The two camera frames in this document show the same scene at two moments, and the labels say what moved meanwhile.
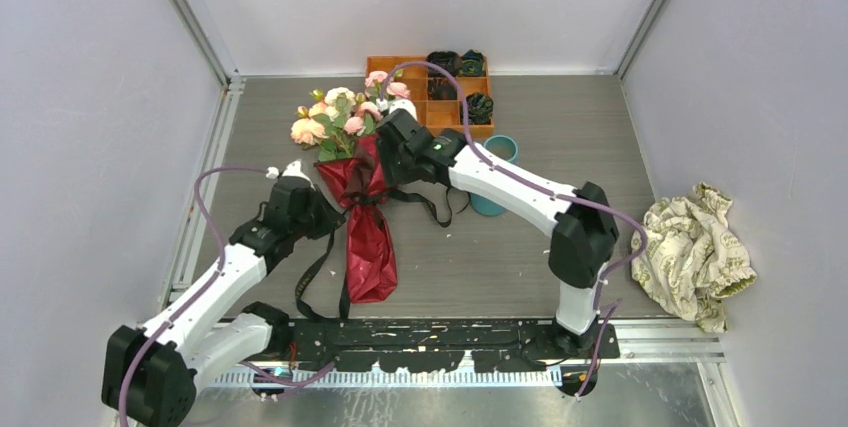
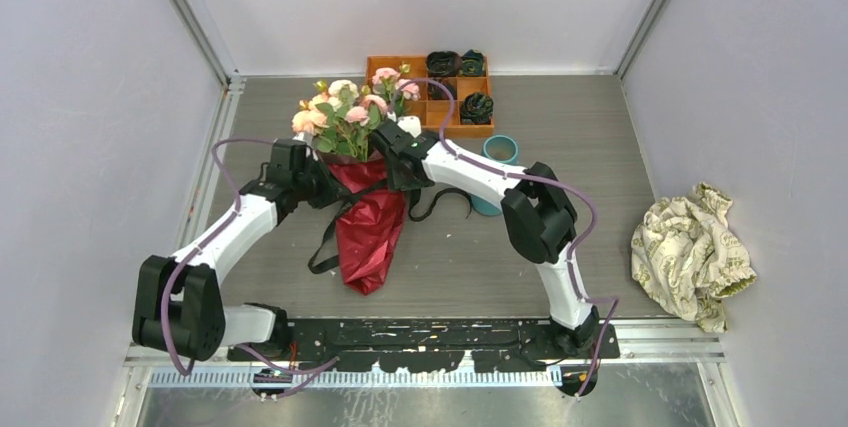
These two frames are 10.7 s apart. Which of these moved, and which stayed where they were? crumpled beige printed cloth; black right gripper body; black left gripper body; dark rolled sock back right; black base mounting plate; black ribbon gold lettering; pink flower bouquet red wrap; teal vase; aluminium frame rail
Moved: black left gripper body; pink flower bouquet red wrap; black ribbon gold lettering
Stayed: black right gripper body; black base mounting plate; teal vase; aluminium frame rail; dark rolled sock back right; crumpled beige printed cloth
